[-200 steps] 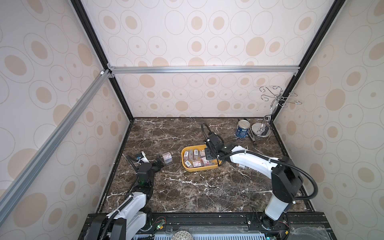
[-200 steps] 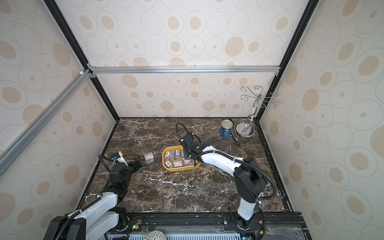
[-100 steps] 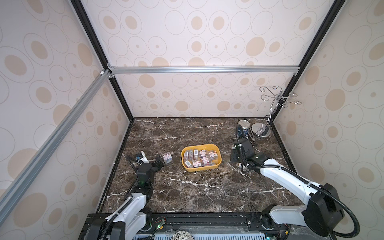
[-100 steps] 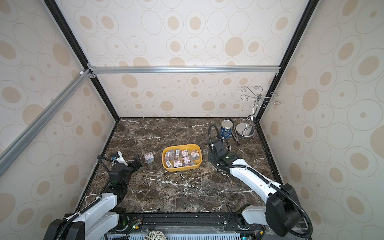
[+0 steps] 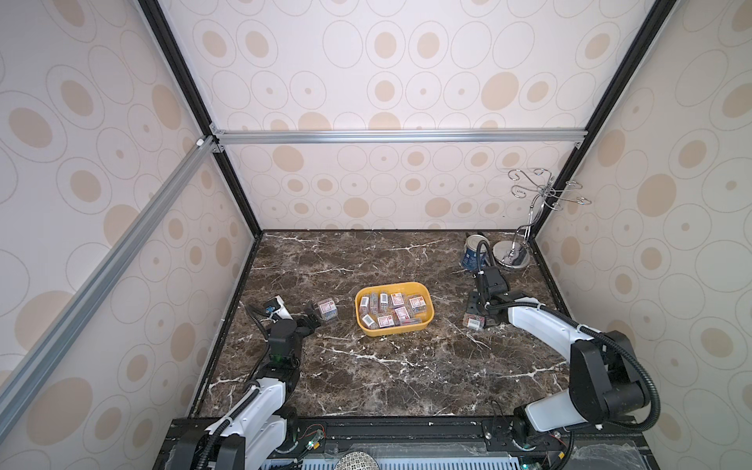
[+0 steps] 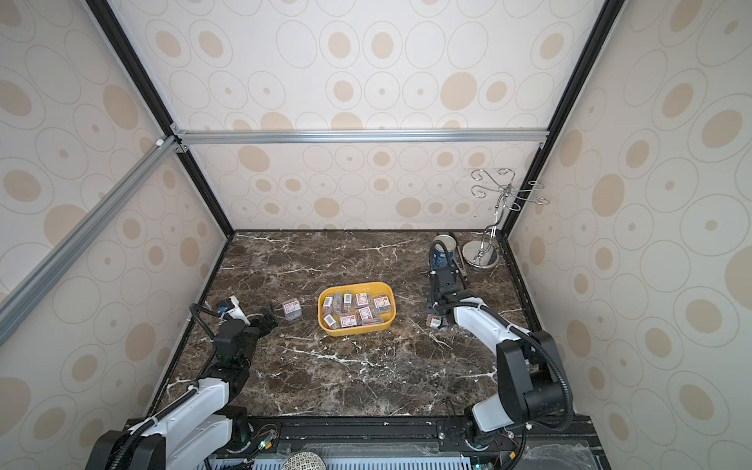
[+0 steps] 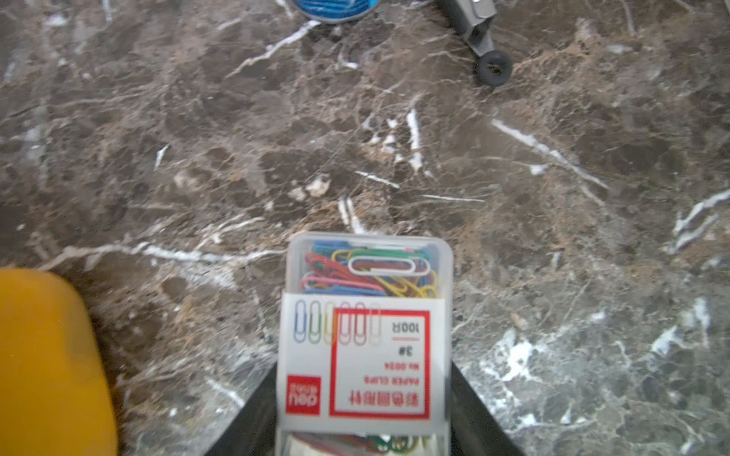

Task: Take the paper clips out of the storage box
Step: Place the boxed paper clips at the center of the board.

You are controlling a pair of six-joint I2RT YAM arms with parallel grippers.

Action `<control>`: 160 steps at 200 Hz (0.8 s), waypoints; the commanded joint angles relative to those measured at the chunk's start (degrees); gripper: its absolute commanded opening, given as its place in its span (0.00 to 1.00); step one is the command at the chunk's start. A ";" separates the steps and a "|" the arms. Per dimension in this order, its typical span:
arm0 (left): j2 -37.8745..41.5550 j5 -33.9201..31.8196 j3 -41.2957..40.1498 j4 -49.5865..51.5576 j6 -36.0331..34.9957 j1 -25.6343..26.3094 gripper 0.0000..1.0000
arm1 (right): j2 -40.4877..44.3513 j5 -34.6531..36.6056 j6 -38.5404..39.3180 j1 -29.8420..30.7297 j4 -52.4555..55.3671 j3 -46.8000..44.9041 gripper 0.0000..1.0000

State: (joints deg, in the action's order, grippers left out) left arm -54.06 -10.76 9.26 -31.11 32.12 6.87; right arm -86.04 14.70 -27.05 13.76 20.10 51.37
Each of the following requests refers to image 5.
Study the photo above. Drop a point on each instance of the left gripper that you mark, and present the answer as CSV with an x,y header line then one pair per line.
x,y
308,328

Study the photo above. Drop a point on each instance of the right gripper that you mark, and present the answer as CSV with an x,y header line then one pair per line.
x,y
481,301

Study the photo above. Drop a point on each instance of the clear paper clip box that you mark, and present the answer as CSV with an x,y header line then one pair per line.
x,y
327,310
474,322

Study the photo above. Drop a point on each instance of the yellow plastic storage tray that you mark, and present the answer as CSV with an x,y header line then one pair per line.
x,y
393,309

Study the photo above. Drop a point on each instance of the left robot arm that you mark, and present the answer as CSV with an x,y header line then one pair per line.
x,y
261,423

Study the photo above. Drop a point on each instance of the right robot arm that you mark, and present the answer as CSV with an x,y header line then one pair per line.
x,y
607,383

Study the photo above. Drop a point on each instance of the blue tin can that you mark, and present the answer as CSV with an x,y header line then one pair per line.
x,y
475,252

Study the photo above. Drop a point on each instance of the chrome hook stand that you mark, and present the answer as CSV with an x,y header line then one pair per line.
x,y
537,183

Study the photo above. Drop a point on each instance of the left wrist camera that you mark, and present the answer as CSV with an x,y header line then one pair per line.
x,y
275,309

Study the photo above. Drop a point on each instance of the horizontal aluminium rail back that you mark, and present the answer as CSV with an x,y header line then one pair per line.
x,y
258,137

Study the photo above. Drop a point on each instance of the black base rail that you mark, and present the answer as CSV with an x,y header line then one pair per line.
x,y
456,442

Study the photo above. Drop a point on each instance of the aluminium rail left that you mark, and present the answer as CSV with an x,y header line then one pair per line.
x,y
38,365

